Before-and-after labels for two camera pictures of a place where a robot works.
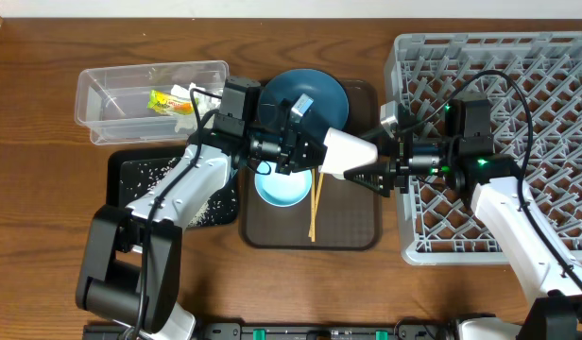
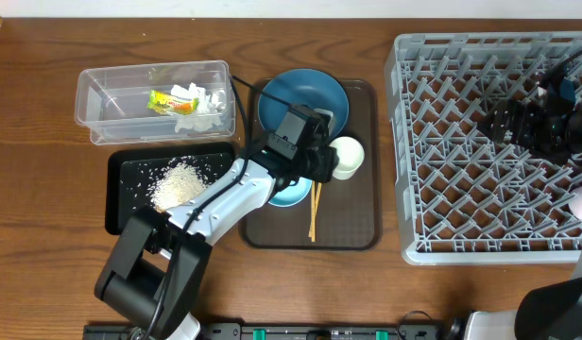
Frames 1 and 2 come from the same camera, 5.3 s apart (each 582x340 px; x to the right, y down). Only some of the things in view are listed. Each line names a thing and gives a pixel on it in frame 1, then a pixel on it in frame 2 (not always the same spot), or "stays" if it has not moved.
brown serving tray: [340, 213] stays
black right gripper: [396, 166] to [524, 130]
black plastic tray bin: [131, 172] stays
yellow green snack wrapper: [169, 104] stays
